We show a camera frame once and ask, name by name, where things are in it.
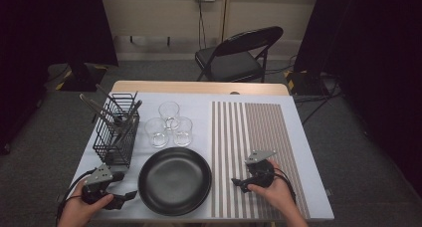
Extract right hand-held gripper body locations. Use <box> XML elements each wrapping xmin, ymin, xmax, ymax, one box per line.
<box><xmin>245</xmin><ymin>149</ymin><xmax>277</xmax><ymax>187</ymax></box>

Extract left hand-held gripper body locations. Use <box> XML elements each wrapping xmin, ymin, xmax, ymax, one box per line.
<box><xmin>81</xmin><ymin>163</ymin><xmax>114</xmax><ymax>205</ymax></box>

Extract black wire cutlery basket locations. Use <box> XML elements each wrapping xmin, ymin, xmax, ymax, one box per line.
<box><xmin>92</xmin><ymin>93</ymin><xmax>141</xmax><ymax>170</ymax></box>

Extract black round plate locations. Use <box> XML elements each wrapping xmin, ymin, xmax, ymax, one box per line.
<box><xmin>137</xmin><ymin>146</ymin><xmax>213</xmax><ymax>217</ymax></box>

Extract clear drinking glass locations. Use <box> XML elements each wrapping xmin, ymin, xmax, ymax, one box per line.
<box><xmin>144</xmin><ymin>116</ymin><xmax>170</xmax><ymax>149</ymax></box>
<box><xmin>157</xmin><ymin>101</ymin><xmax>181</xmax><ymax>131</ymax></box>
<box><xmin>172</xmin><ymin>115</ymin><xmax>194</xmax><ymax>147</ymax></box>

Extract person's right hand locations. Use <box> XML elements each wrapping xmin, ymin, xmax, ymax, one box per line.
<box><xmin>247</xmin><ymin>157</ymin><xmax>298</xmax><ymax>218</ymax></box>

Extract person's left hand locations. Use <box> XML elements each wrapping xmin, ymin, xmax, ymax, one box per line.
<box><xmin>57</xmin><ymin>181</ymin><xmax>114</xmax><ymax>227</ymax></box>

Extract brown white striped placemat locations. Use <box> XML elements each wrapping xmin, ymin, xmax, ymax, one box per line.
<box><xmin>210</xmin><ymin>101</ymin><xmax>312</xmax><ymax>220</ymax></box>

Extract silver cutlery piece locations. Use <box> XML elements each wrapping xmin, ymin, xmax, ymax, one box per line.
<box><xmin>95</xmin><ymin>84</ymin><xmax>125</xmax><ymax>116</ymax></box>
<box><xmin>79</xmin><ymin>93</ymin><xmax>117</xmax><ymax>127</ymax></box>
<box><xmin>112</xmin><ymin>100</ymin><xmax>143</xmax><ymax>146</ymax></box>

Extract black stand base yellow stripes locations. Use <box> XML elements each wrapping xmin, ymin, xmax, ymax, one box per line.
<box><xmin>283</xmin><ymin>69</ymin><xmax>332</xmax><ymax>96</ymax></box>
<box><xmin>54</xmin><ymin>63</ymin><xmax>108</xmax><ymax>93</ymax></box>

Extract black folding chair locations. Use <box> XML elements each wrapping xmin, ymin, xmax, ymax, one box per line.
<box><xmin>194</xmin><ymin>25</ymin><xmax>285</xmax><ymax>84</ymax></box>

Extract black curtain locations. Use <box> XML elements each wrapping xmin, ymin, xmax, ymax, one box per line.
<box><xmin>0</xmin><ymin>0</ymin><xmax>119</xmax><ymax>155</ymax></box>
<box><xmin>293</xmin><ymin>0</ymin><xmax>422</xmax><ymax>198</ymax></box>

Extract right hand-held gripper cable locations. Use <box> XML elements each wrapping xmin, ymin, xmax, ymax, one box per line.
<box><xmin>273</xmin><ymin>166</ymin><xmax>298</xmax><ymax>205</ymax></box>

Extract hand-held gripper cable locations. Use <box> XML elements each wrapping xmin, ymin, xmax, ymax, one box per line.
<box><xmin>273</xmin><ymin>166</ymin><xmax>298</xmax><ymax>205</ymax></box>
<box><xmin>55</xmin><ymin>168</ymin><xmax>98</xmax><ymax>226</ymax></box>

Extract left hand-held gripper cable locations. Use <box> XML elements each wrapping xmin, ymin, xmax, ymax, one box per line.
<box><xmin>55</xmin><ymin>168</ymin><xmax>98</xmax><ymax>226</ymax></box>

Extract black floor cable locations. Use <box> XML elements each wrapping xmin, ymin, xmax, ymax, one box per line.
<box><xmin>265</xmin><ymin>54</ymin><xmax>298</xmax><ymax>76</ymax></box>
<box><xmin>293</xmin><ymin>84</ymin><xmax>342</xmax><ymax>125</ymax></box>

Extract thin brown wall cable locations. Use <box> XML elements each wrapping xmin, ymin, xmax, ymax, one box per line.
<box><xmin>221</xmin><ymin>0</ymin><xmax>230</xmax><ymax>42</ymax></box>

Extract black wall cable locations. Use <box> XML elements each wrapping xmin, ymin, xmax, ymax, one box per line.
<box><xmin>197</xmin><ymin>0</ymin><xmax>208</xmax><ymax>51</ymax></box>

